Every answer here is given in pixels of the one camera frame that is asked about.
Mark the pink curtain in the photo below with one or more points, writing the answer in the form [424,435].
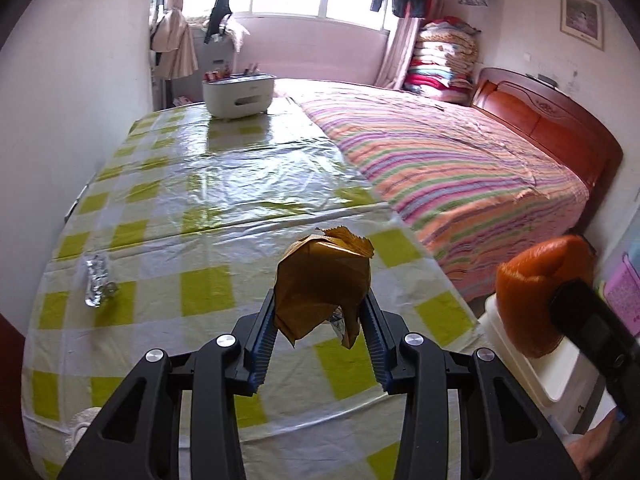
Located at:
[398,54]
[173,41]

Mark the right human hand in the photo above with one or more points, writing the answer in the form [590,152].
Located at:
[586,449]

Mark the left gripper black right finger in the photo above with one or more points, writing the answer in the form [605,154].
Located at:
[502,433]

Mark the red wooden headboard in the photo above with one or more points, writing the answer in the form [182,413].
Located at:
[556,125]

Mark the stack of folded quilts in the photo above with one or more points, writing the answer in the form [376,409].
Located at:
[443,61]

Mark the brown paper bag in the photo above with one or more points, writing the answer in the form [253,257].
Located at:
[324,272]

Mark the left pink curtain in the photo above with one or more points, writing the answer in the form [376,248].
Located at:
[173,41]

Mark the striped bed sheet mattress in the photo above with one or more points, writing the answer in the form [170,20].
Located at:
[474,192]

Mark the yellow checkered tablecloth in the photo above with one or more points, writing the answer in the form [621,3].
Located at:
[195,215]

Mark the crumpled white tissue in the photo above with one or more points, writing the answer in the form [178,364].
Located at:
[78,426]

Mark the framed wall picture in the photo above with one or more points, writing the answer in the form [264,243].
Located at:
[583,20]

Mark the white plastic trash bin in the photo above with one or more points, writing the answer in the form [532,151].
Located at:
[564,385]

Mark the orange plastic bag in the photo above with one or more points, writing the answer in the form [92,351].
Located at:
[526,283]

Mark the silver foil wrapper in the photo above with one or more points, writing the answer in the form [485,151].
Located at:
[101,285]

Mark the right pink curtain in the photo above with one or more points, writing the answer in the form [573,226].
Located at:
[398,54]

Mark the white washing machine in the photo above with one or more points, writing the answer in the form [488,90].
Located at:
[218,53]

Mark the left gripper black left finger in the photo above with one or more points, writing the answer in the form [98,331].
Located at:
[136,433]

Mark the white storage box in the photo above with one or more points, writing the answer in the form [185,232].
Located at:
[234,96]

